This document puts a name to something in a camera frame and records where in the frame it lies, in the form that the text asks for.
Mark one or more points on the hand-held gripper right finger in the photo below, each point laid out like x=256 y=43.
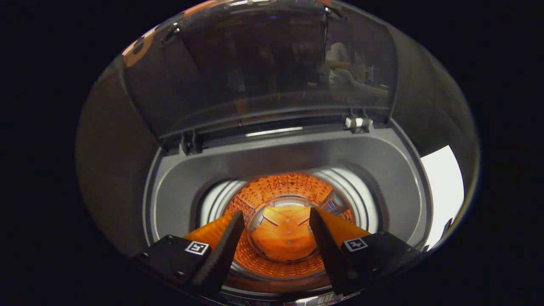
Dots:
x=331 y=255

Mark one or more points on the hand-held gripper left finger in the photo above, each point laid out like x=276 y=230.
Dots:
x=221 y=255

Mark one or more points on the dark transparent washing machine lid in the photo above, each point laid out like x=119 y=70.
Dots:
x=255 y=63

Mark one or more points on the orange polo shirt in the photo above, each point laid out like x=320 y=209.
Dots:
x=284 y=238

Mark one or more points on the white flat sheet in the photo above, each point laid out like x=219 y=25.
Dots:
x=442 y=191

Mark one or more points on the grey washing machine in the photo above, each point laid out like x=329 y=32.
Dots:
x=212 y=170

